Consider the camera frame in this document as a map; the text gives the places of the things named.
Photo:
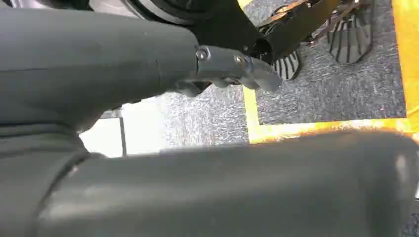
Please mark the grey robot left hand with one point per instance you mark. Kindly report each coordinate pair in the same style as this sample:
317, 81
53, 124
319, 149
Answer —
82, 65

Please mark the white board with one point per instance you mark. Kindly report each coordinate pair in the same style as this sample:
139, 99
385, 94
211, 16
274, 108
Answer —
144, 127

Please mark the ribbed grey left arm sleeve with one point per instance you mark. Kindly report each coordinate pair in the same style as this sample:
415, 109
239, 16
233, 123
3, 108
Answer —
19, 189

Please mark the black robot leg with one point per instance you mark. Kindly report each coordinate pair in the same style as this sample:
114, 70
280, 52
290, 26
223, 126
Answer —
222, 23

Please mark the yellow floor tape strip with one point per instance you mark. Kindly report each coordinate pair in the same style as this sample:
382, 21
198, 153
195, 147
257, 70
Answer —
407, 49
251, 108
327, 127

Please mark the black striped robot foot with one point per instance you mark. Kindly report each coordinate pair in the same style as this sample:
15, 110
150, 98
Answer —
352, 39
288, 67

